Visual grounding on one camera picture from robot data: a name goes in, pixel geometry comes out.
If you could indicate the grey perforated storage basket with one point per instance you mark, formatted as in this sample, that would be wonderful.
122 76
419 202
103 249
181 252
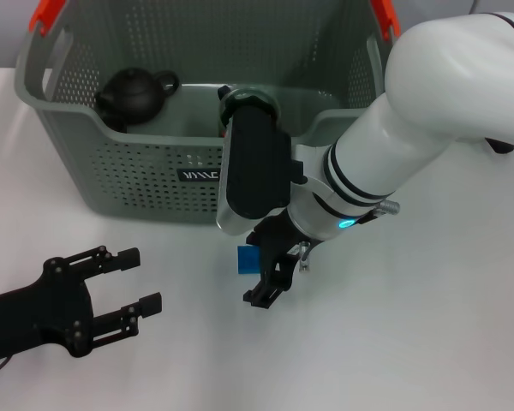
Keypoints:
154 188

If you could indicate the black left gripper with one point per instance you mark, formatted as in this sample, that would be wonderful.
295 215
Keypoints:
38 312

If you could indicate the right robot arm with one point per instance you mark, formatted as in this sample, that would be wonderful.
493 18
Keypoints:
432 107

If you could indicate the black clay teapot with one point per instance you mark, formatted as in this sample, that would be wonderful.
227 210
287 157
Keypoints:
133 92

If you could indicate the blue square brick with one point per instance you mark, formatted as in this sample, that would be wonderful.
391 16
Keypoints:
247 260

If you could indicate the black clay teacup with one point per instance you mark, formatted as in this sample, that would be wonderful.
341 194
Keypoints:
116 124

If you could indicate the glass teacup black sleeve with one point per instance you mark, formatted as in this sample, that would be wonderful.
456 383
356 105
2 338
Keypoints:
248 95

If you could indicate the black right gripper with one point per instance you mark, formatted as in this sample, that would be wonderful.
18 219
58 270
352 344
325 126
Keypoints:
278 248

